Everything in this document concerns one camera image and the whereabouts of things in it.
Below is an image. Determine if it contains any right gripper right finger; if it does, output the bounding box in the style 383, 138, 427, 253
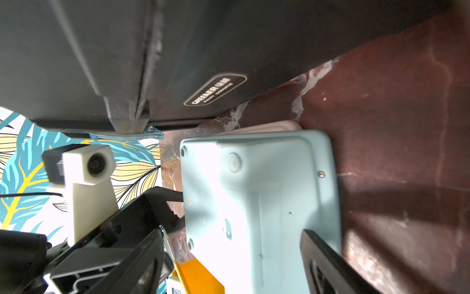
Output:
300, 230, 379, 294

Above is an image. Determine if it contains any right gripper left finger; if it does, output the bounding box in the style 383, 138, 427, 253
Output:
85, 229, 164, 294

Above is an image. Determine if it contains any black plastic toolbox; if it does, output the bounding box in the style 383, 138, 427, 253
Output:
1, 1, 452, 135

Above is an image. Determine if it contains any yellow plastic tray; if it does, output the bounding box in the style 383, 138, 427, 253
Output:
166, 259, 225, 294

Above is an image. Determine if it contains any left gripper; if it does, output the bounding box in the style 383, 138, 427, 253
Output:
1, 187, 186, 294

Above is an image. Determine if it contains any blue toolbox latch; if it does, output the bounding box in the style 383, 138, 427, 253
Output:
89, 125, 164, 142

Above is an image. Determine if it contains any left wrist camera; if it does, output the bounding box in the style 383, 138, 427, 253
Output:
42, 144, 119, 246

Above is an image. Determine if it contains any light blue calculator face down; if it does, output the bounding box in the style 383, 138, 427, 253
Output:
180, 130, 341, 294

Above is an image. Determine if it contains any pink calculator face down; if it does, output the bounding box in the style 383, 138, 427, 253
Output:
217, 120, 302, 135

